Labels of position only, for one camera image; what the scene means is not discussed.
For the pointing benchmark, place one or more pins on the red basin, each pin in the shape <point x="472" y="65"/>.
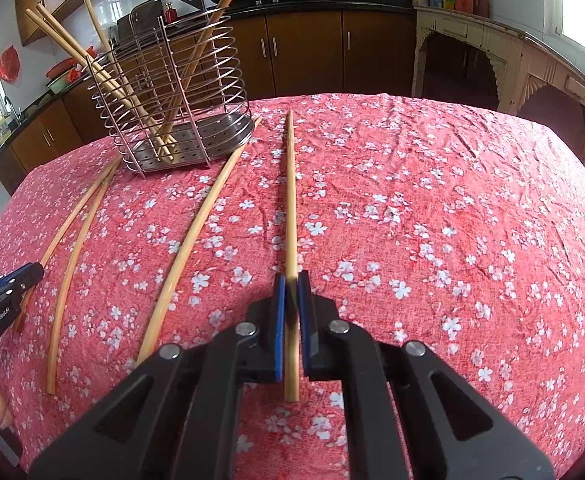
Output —
<point x="62" y="67"/>

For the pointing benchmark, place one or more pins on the yellow detergent bottle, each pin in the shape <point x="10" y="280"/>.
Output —
<point x="2" y="129"/>

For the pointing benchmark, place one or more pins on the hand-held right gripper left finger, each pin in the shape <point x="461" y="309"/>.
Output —
<point x="278" y="330"/>

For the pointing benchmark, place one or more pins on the wooden chopstick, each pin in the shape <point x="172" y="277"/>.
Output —
<point x="222" y="5"/>
<point x="72" y="215"/>
<point x="72" y="55"/>
<point x="80" y="52"/>
<point x="192" y="240"/>
<point x="65" y="285"/>
<point x="100" y="35"/>
<point x="290" y="210"/>

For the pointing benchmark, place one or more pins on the wooden base cabinets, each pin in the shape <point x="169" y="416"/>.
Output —
<point x="302" y="55"/>

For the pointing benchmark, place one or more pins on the small red plastic bag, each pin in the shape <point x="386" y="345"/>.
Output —
<point x="75" y="75"/>

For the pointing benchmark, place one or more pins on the steel faucet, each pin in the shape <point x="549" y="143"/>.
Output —
<point x="8" y="105"/>

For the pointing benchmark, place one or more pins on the cream wooden side table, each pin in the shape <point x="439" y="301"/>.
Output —
<point x="537" y="67"/>

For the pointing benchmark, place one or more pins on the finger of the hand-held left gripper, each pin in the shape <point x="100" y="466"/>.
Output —
<point x="20" y="296"/>
<point x="27" y="272"/>

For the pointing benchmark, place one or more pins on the red glass bottle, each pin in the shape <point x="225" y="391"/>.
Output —
<point x="171" y="12"/>

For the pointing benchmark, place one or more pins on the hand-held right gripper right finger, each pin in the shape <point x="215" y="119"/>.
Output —
<point x="305" y="325"/>

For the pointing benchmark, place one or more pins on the red floral tablecloth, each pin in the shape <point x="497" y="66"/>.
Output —
<point x="422" y="235"/>

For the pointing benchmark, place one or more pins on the dark cutting board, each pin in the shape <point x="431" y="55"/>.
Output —
<point x="137" y="22"/>

